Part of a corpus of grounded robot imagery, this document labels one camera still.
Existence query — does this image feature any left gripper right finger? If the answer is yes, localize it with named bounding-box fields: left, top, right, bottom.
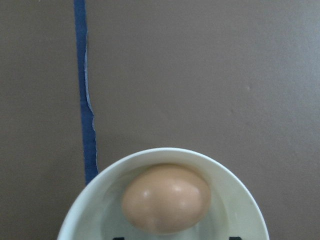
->
left=228, top=236, right=242, bottom=240

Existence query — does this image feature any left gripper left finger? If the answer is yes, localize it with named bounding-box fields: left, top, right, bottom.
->
left=112, top=236, right=127, bottom=240

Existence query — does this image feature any brown egg from bowl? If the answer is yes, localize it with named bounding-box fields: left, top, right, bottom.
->
left=121, top=164, right=211, bottom=235

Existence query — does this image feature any white round bowl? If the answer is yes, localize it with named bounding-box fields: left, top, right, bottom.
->
left=58, top=147, right=269, bottom=240

